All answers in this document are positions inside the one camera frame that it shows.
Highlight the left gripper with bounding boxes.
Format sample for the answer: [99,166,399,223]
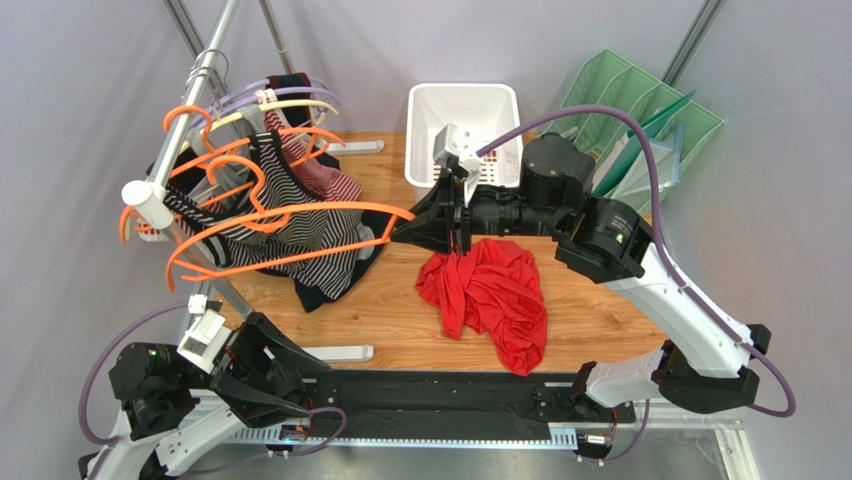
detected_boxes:
[178,309,333,425]

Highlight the red tank top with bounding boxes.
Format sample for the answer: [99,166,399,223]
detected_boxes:
[415,239,548,377]

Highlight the orange plastic hanger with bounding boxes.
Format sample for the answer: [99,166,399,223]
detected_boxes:
[164,154,414,292]

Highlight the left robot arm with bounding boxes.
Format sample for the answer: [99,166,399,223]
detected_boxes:
[78,309,331,479]

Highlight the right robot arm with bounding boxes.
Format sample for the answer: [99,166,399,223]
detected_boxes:
[391,134,771,414]

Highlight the red white striped top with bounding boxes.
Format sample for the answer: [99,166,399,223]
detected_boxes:
[263,107,362,201]

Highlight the black white striped top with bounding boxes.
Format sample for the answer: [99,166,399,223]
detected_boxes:
[201,132,387,312]

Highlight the grey garment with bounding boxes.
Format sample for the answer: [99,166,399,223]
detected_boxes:
[356,222,377,262]

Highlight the white plastic basket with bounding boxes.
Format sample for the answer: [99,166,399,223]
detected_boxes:
[404,83,520,201]

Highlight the dark navy garment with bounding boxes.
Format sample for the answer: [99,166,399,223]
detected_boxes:
[266,71,401,314]

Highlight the metal clothes rack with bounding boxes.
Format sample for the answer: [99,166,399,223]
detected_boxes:
[123,1,374,363]

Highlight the clear document pouch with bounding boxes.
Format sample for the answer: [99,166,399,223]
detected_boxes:
[608,123,686,218]

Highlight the green folder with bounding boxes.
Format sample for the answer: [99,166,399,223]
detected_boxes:
[592,89,698,198]

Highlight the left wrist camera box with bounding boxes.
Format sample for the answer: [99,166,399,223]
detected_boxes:
[177,294,230,374]

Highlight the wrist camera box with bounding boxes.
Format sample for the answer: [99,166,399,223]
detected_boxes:
[433,123,482,207]
[177,294,230,374]

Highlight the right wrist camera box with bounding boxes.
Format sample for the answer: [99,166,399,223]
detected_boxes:
[433,123,482,207]

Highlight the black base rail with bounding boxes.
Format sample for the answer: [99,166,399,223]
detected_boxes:
[286,370,637,441]

